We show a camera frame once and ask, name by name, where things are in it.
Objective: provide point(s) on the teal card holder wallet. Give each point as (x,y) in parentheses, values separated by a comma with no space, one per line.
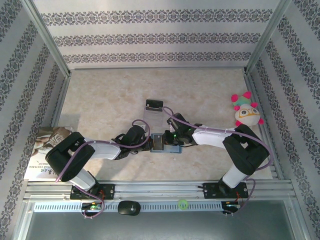
(175,149)

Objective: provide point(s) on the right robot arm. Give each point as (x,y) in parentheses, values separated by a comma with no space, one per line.
(207,137)

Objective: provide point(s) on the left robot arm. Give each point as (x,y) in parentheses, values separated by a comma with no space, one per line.
(105,151)

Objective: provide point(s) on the clear acrylic card stand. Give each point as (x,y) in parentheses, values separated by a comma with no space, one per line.
(153,118)

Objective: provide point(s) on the black computer mouse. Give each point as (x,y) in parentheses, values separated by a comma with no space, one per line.
(128,208)

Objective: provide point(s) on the plush toy with glasses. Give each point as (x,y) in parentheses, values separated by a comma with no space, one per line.
(247,115)

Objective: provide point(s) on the left circuit board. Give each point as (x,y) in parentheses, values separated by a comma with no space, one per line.
(92,207)

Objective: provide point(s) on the circuit board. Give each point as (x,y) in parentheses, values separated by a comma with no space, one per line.
(231,205)
(92,207)

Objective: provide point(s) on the grey metal sheet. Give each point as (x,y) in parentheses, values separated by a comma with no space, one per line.
(175,227)

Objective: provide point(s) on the right circuit board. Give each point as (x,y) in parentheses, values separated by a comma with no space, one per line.
(231,205)

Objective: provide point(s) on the paperback book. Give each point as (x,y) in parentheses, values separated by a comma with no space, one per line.
(42,142)

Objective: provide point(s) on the aluminium mounting rail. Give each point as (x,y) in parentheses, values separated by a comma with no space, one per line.
(162,187)

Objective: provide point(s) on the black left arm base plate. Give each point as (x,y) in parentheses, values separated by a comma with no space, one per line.
(107,187)

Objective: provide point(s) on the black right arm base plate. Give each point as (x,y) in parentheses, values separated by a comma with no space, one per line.
(210,192)

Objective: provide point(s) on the aluminium back rail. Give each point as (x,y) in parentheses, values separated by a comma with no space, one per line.
(157,68)

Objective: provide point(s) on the aluminium side rail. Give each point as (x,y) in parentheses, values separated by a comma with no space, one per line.
(60,100)
(250,85)

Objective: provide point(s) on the aluminium frame post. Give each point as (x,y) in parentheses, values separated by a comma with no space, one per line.
(50,42)
(267,37)

